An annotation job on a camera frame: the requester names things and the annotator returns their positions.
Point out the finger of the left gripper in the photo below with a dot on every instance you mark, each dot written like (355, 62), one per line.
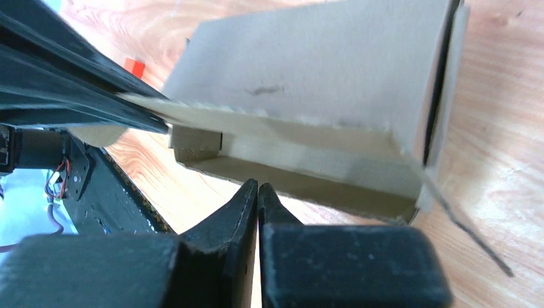
(35, 93)
(36, 23)

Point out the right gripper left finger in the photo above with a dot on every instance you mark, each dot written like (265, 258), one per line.
(210, 265)

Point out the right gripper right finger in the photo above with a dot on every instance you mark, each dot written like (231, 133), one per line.
(344, 265)

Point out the brown cardboard box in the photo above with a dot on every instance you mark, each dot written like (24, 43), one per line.
(343, 103)

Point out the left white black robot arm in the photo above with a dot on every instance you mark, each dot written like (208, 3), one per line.
(37, 147)

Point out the small orange block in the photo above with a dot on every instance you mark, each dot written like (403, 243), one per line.
(134, 67)

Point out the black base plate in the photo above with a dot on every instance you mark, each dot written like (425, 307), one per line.
(101, 199)

